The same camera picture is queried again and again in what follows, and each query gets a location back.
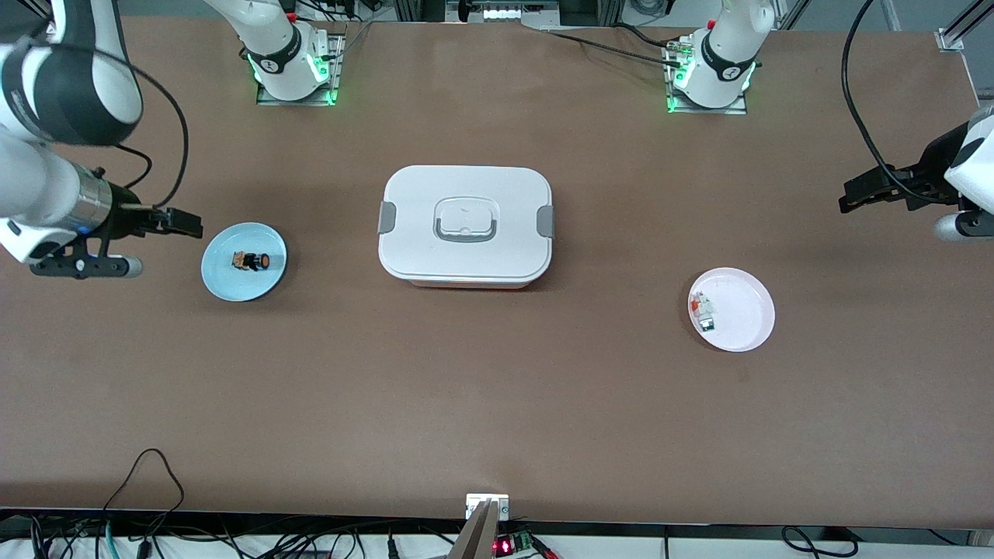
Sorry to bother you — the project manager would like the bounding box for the black coiled cable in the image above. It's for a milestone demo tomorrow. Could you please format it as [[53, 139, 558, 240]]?
[[780, 526, 859, 558]]

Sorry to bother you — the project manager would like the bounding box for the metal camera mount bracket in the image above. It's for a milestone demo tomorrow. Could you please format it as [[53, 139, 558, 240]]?
[[449, 493, 511, 559]]

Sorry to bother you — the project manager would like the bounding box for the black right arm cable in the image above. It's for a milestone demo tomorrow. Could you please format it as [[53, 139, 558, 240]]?
[[93, 43, 190, 210]]

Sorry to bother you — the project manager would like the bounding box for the black cable to arm base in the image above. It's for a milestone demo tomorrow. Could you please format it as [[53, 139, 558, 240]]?
[[540, 26, 688, 67]]

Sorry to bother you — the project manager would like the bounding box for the pale pink plate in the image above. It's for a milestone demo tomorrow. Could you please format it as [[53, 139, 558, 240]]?
[[688, 268, 776, 353]]

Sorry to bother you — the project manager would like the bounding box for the black looped cable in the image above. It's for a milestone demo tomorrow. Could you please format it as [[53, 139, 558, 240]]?
[[101, 448, 187, 536]]

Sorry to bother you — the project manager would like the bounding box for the small circuit board red LED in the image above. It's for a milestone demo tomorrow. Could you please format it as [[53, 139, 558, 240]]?
[[494, 531, 537, 557]]

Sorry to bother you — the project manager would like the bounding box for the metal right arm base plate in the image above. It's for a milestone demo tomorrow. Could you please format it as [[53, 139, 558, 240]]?
[[256, 31, 346, 107]]

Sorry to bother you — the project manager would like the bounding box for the white lidded lunch box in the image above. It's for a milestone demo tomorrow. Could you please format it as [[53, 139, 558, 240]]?
[[377, 165, 556, 290]]

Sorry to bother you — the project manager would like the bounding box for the black device with white lights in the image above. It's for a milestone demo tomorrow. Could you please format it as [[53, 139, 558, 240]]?
[[447, 0, 560, 24]]

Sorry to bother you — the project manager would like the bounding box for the light blue plate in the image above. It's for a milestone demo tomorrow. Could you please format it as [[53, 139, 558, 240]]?
[[201, 222, 288, 303]]

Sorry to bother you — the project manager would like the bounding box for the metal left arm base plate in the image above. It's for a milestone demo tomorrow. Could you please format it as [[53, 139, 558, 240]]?
[[666, 43, 749, 116]]

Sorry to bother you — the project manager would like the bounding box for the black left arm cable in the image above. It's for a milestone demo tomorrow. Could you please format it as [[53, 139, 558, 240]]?
[[841, 0, 944, 207]]

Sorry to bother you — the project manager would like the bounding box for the aluminium frame profile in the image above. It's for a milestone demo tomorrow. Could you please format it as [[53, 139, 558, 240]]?
[[936, 0, 994, 54]]

